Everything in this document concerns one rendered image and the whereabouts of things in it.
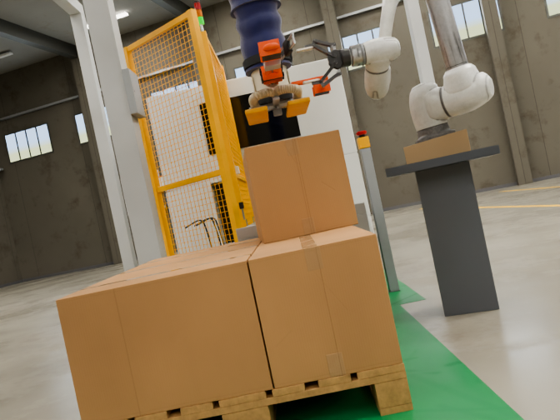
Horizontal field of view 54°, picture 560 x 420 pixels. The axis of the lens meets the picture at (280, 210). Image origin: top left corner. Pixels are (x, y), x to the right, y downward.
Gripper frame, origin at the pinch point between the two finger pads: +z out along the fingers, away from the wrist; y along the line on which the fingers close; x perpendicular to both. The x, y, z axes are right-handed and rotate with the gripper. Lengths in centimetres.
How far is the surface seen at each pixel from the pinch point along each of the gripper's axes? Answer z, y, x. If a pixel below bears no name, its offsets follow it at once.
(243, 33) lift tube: 20.9, -24.7, 19.6
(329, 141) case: -4.4, 33.2, -3.3
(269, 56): 14.4, 2.8, -36.1
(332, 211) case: 1, 62, -4
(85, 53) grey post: 184, -144, 349
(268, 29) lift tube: 9.6, -23.4, 16.9
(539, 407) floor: -36, 124, -80
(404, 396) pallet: -3, 119, -65
